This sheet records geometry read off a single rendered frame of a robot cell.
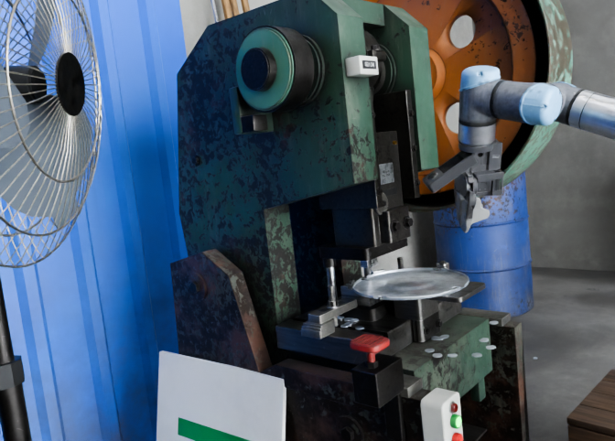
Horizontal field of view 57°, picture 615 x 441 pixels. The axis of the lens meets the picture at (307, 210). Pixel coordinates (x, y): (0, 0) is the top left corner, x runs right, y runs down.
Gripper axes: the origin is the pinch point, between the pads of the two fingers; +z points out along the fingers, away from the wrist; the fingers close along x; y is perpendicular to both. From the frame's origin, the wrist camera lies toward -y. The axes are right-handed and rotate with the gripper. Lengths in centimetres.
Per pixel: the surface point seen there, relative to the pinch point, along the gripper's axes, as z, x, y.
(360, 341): 11.6, -20.1, -28.2
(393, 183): -2.9, 22.6, -9.7
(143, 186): 23, 109, -89
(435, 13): -39, 60, 14
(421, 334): 27.9, -0.5, -9.2
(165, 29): -33, 143, -74
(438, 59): -27, 55, 13
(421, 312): 22.7, 1.3, -8.7
